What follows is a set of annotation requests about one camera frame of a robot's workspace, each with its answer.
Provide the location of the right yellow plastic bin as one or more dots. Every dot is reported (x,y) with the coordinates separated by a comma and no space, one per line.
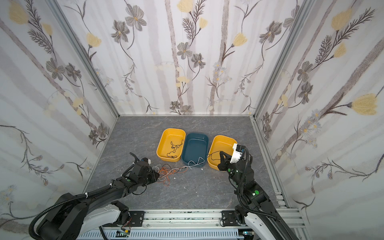
(220,143)

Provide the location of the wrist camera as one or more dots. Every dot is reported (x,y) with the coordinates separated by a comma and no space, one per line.
(148,161)
(239,153)

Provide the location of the white vented cable duct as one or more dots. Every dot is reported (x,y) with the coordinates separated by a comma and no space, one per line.
(163,234)

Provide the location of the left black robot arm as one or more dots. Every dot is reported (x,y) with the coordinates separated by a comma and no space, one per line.
(63,220)

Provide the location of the left yellow plastic bin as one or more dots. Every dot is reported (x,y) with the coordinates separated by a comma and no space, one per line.
(171,145)

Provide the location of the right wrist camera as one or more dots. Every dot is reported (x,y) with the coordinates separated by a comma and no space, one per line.
(239,153)

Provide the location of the teal plastic bin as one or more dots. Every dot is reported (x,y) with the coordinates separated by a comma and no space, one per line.
(195,150)

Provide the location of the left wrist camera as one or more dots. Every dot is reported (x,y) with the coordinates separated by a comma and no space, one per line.
(148,161)

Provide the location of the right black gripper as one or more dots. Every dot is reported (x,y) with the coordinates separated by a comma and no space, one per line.
(227,163)

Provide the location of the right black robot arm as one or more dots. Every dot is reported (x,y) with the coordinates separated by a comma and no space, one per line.
(255,209)

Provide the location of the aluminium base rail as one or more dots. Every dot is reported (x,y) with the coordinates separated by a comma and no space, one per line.
(190,219)

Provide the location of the yellow plastic bin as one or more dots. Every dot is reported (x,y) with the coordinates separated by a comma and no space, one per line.
(171,145)
(220,143)

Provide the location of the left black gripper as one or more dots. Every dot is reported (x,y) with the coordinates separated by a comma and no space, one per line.
(151,174)

